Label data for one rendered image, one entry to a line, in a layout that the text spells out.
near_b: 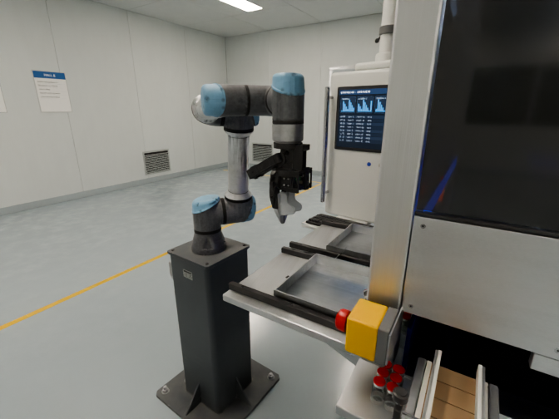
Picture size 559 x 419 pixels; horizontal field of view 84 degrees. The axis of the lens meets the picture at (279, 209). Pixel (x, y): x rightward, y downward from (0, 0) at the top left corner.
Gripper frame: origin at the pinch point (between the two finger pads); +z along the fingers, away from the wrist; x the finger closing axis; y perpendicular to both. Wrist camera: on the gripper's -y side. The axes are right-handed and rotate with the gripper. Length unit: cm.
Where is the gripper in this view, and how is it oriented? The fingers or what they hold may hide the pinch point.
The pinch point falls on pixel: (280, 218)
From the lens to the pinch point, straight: 82.5
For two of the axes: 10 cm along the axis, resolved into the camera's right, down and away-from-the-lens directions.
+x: 5.3, -2.6, 8.0
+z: 0.0, 9.5, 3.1
